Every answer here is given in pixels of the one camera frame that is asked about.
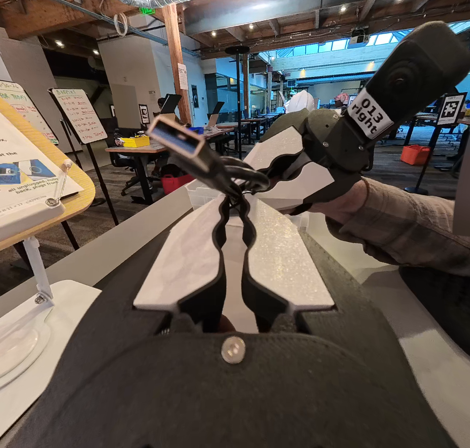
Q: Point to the white paper notice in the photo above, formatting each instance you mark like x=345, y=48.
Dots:
x=182, y=76

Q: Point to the wooden post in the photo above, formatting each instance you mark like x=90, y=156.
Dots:
x=176, y=51

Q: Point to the orange bin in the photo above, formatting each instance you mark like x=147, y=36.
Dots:
x=415, y=156

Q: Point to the person's right hand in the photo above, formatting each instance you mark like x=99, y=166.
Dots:
x=348, y=205

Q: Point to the blue plastic bin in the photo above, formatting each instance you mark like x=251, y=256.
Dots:
x=195, y=130

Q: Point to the whiteboard with green writing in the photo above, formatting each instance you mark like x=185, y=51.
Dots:
x=25, y=106

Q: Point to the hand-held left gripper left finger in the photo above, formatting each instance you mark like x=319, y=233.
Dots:
x=183, y=264

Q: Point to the green exit sign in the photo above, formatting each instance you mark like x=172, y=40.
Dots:
x=147, y=10

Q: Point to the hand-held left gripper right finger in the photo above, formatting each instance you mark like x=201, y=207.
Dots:
x=286, y=264

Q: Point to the red floor bin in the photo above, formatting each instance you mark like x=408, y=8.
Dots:
x=172, y=183

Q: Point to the clear plastic bin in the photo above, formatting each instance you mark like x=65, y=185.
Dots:
x=200, y=198

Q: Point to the white hard hat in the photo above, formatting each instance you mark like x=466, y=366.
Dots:
x=300, y=100

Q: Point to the small marker sign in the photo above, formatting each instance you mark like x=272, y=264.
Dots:
x=144, y=114

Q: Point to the ceiling projector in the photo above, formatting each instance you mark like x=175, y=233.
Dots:
x=359, y=36

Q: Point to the wooden desk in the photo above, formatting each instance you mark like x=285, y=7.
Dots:
x=147, y=148

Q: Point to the wide yellow bin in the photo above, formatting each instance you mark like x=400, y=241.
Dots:
x=134, y=142

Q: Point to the whiteboard with red writing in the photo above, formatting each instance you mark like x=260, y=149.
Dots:
x=79, y=115

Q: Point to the white stand base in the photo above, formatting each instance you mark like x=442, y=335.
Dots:
x=66, y=308

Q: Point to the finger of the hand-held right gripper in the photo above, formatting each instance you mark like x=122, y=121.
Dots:
x=308, y=181
x=279, y=143

